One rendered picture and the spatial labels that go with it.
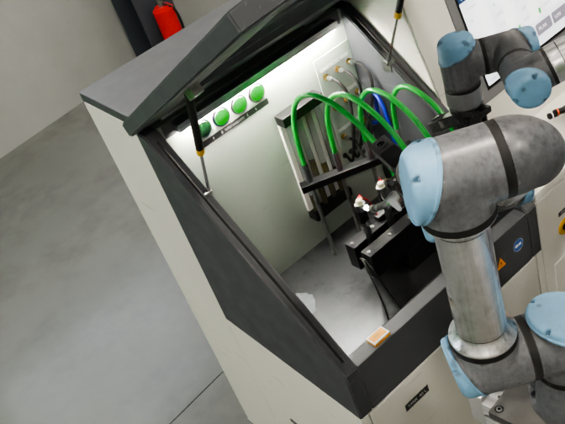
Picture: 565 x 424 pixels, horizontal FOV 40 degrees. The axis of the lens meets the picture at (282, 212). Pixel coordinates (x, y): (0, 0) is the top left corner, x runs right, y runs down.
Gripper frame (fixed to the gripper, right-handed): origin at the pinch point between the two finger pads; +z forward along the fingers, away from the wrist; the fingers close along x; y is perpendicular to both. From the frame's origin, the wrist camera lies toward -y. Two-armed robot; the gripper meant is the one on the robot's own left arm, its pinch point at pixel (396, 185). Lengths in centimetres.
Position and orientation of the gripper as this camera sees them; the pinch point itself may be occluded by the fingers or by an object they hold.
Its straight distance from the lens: 184.5
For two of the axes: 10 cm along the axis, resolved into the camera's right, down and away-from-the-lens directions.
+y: 6.4, 7.5, -1.5
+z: 0.4, 1.7, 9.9
